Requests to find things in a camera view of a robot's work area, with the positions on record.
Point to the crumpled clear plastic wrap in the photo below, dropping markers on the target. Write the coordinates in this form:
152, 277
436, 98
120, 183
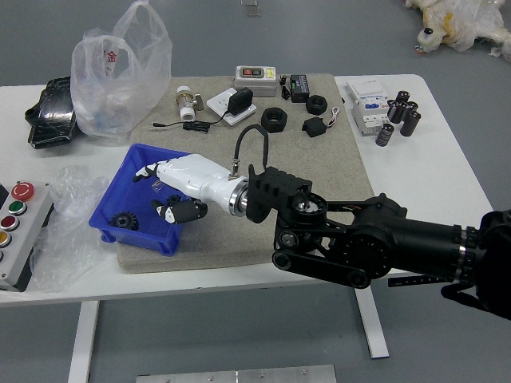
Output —
60, 247

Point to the grey switch box red buttons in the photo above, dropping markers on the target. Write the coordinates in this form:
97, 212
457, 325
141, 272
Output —
255, 85

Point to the grey-brown mat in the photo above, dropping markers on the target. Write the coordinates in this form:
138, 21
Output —
223, 239

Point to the black power adapter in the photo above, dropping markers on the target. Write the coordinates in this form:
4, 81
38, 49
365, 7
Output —
239, 101

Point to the blue plastic box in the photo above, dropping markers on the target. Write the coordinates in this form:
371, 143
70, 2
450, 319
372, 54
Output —
131, 240

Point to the large black hex nut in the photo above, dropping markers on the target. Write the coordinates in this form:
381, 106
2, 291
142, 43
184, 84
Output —
268, 121

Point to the grey metal plate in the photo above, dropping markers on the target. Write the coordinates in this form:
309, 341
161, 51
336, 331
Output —
235, 376

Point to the grey push-button control box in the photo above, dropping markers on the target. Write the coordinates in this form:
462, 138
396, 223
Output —
28, 235

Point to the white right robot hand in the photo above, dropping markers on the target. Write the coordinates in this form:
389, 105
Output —
191, 175

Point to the white circuit breaker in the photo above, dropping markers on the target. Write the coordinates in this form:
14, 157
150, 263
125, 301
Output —
365, 95

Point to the white plastic bag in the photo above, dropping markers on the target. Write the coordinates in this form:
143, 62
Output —
120, 99

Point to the black plastic tray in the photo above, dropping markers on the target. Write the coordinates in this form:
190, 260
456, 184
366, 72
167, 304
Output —
52, 119

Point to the plastic-wrapped stuffed toy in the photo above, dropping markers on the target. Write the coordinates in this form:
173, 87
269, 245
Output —
459, 24

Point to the small clear plastic bag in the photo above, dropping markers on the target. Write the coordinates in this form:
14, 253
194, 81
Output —
157, 186

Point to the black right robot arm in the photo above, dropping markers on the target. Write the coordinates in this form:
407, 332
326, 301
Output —
379, 239

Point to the white table leg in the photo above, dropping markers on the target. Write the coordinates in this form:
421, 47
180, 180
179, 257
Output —
373, 323
81, 343

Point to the small black hex nut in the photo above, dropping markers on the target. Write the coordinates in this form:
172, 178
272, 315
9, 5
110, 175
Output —
311, 107

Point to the black power module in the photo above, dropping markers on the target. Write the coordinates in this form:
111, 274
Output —
300, 89

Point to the metal floor hatch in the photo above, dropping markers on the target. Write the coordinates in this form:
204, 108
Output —
251, 8

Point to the black cylindrical capacitor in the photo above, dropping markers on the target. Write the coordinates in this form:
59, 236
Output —
385, 135
411, 123
402, 97
411, 107
394, 111

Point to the big black gear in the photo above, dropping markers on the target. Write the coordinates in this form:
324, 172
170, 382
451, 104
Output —
123, 222

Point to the brass valve white ends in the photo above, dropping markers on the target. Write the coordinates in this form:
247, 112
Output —
185, 104

